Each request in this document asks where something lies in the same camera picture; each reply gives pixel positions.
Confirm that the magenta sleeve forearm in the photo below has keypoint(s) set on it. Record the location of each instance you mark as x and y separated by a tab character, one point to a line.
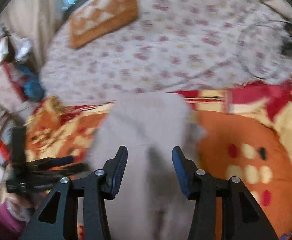
9	225

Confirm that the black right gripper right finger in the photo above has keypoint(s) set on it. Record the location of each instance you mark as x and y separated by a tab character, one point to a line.
224	208

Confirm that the orange red yellow blanket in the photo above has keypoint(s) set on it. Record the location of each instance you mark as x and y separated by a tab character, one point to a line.
248	135

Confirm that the beige curtain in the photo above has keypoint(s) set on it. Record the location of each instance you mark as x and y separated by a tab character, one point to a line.
35	19

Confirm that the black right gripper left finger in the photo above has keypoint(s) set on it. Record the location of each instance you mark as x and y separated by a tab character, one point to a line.
57	217

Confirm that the orange checkered cushion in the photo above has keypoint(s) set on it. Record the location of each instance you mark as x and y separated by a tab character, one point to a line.
99	17

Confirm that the blue plastic bag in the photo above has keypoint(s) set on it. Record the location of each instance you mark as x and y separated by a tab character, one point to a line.
30	84

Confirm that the white floral quilt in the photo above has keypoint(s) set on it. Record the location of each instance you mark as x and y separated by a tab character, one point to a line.
173	45

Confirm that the beige corduroy jacket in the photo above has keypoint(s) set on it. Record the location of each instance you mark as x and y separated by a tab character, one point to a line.
150	203

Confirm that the person left hand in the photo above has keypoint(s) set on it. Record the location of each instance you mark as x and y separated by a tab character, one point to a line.
22	208

